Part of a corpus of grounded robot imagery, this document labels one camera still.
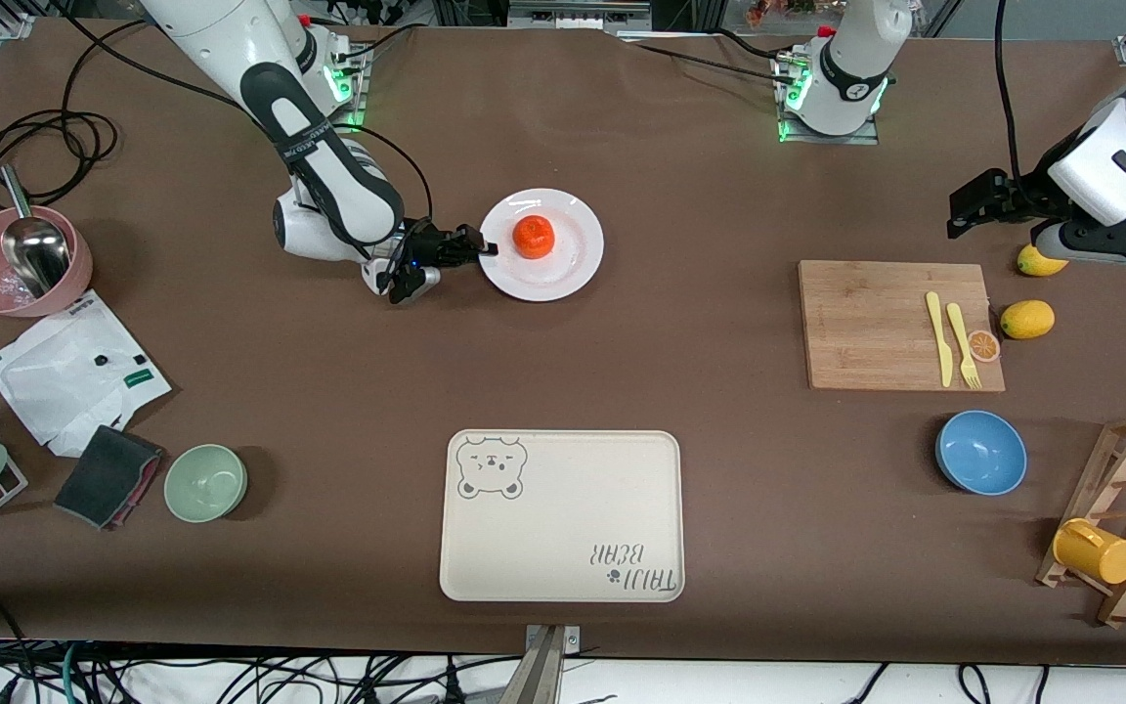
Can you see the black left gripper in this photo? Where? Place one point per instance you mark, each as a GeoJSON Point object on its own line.
{"type": "Point", "coordinates": [1024, 194]}

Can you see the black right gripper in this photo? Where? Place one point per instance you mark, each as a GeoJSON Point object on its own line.
{"type": "Point", "coordinates": [426, 245]}

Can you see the orange fruit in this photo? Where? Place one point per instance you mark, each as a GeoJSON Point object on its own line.
{"type": "Point", "coordinates": [533, 237]}

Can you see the white round plate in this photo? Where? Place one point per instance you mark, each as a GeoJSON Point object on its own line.
{"type": "Point", "coordinates": [573, 264]}

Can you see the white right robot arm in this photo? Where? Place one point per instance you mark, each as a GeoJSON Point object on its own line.
{"type": "Point", "coordinates": [328, 176]}

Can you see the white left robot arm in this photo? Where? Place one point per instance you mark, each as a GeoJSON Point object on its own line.
{"type": "Point", "coordinates": [851, 68]}

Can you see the yellow lemon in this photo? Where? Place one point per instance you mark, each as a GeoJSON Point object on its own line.
{"type": "Point", "coordinates": [1027, 320]}
{"type": "Point", "coordinates": [1034, 264]}

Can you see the yellow plastic fork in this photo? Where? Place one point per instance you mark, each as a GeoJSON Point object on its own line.
{"type": "Point", "coordinates": [962, 342]}

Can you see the yellow plastic knife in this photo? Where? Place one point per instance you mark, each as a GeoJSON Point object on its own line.
{"type": "Point", "coordinates": [939, 337]}

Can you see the orange slice toy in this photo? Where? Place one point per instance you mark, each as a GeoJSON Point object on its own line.
{"type": "Point", "coordinates": [983, 346]}

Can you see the wooden cutting board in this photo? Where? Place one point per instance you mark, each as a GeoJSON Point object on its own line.
{"type": "Point", "coordinates": [866, 328]}

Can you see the blue bowl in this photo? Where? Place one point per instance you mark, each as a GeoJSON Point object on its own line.
{"type": "Point", "coordinates": [980, 452]}

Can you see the cream bear print tray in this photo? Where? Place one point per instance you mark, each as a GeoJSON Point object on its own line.
{"type": "Point", "coordinates": [563, 518]}

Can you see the light green bowl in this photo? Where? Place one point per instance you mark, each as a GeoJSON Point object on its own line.
{"type": "Point", "coordinates": [205, 483]}

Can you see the yellow mug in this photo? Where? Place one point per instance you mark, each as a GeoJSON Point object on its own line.
{"type": "Point", "coordinates": [1096, 552]}

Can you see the wooden mug rack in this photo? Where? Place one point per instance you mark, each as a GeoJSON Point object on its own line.
{"type": "Point", "coordinates": [1125, 587]}

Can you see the white plastic bag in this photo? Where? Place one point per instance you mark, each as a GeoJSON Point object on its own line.
{"type": "Point", "coordinates": [64, 381]}

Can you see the dark grey folded cloth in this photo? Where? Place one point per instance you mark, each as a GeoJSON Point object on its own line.
{"type": "Point", "coordinates": [104, 474]}

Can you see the metal scoop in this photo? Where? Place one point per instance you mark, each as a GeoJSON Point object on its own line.
{"type": "Point", "coordinates": [35, 249]}

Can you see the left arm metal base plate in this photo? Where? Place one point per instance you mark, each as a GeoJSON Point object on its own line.
{"type": "Point", "coordinates": [817, 137]}

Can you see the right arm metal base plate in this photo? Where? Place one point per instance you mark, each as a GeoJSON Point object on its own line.
{"type": "Point", "coordinates": [360, 108]}

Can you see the metal frame rail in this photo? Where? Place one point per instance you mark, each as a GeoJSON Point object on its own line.
{"type": "Point", "coordinates": [573, 18]}

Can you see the metal table bracket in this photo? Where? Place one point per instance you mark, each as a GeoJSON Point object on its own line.
{"type": "Point", "coordinates": [543, 675]}

